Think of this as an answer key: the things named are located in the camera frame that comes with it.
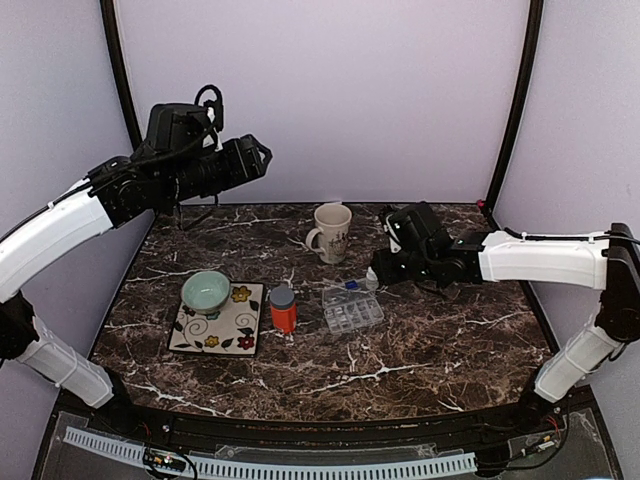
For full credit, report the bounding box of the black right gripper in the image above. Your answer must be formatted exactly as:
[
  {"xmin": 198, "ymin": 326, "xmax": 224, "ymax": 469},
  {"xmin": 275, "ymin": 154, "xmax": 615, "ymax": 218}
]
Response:
[{"xmin": 372, "ymin": 246, "xmax": 438, "ymax": 285}]

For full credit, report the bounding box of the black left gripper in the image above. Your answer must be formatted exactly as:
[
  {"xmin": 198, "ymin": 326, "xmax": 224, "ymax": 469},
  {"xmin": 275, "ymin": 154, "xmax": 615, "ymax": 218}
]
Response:
[{"xmin": 162, "ymin": 132, "xmax": 272, "ymax": 204}]

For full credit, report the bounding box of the small white dropper bottle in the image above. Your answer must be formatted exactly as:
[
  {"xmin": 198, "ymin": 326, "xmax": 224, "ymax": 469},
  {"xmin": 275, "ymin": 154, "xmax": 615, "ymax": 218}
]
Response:
[{"xmin": 365, "ymin": 267, "xmax": 379, "ymax": 291}]

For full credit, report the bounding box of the clear plastic pill organizer box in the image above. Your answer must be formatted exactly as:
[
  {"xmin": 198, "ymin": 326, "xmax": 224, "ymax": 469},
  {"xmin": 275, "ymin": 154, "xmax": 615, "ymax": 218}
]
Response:
[{"xmin": 322, "ymin": 286, "xmax": 384, "ymax": 335}]

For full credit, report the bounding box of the orange bottle with grey lid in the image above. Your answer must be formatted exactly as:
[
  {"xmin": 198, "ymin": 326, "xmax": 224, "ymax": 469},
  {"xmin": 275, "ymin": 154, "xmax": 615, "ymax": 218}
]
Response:
[{"xmin": 269, "ymin": 285, "xmax": 297, "ymax": 334}]

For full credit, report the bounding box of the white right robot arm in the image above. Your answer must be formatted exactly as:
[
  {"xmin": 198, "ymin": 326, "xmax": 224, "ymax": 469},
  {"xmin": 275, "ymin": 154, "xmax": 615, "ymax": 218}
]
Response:
[{"xmin": 366, "ymin": 202, "xmax": 639, "ymax": 434}]

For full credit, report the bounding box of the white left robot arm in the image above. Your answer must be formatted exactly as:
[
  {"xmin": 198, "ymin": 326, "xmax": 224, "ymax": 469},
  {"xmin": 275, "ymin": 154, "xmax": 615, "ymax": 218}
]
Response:
[{"xmin": 1, "ymin": 101, "xmax": 273, "ymax": 436}]

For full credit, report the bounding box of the white ceramic mug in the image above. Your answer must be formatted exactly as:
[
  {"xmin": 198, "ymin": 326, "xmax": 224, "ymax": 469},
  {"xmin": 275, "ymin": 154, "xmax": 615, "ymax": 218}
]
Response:
[{"xmin": 305, "ymin": 203, "xmax": 352, "ymax": 265}]

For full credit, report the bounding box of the green bowl on plate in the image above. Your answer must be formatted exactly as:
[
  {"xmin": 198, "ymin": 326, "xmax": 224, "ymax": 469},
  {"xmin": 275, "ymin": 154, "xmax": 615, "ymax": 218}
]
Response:
[{"xmin": 181, "ymin": 271, "xmax": 231, "ymax": 314}]

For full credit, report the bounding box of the floral square plate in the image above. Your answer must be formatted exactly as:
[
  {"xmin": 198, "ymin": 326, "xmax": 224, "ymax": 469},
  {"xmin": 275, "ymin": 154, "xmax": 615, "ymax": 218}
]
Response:
[{"xmin": 168, "ymin": 283, "xmax": 265, "ymax": 357}]

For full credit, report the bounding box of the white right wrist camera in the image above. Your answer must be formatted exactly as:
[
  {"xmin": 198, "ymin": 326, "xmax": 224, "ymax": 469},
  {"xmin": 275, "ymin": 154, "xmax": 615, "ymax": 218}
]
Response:
[{"xmin": 380, "ymin": 208, "xmax": 402, "ymax": 254}]

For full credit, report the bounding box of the black front table rail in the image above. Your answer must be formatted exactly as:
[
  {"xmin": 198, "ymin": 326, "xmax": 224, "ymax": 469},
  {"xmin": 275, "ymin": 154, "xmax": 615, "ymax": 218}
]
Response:
[{"xmin": 89, "ymin": 404, "xmax": 566, "ymax": 450}]

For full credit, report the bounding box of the black left frame post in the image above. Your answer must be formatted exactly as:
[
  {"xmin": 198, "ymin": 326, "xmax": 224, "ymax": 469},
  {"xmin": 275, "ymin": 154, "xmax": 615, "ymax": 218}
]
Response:
[{"xmin": 99, "ymin": 0, "xmax": 143, "ymax": 151}]

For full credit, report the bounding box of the black frame post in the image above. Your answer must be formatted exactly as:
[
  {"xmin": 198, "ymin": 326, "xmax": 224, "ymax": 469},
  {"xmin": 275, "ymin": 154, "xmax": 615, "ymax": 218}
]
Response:
[
  {"xmin": 482, "ymin": 0, "xmax": 544, "ymax": 217},
  {"xmin": 99, "ymin": 0, "xmax": 143, "ymax": 151}
]

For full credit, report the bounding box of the black right frame post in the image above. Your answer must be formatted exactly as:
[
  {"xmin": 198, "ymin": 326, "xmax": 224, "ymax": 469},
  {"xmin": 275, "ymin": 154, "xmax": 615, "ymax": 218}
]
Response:
[{"xmin": 482, "ymin": 0, "xmax": 544, "ymax": 217}]

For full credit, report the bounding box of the white slotted cable duct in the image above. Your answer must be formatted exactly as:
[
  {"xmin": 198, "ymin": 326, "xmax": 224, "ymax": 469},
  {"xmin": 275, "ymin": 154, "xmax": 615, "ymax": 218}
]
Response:
[{"xmin": 62, "ymin": 427, "xmax": 478, "ymax": 479}]

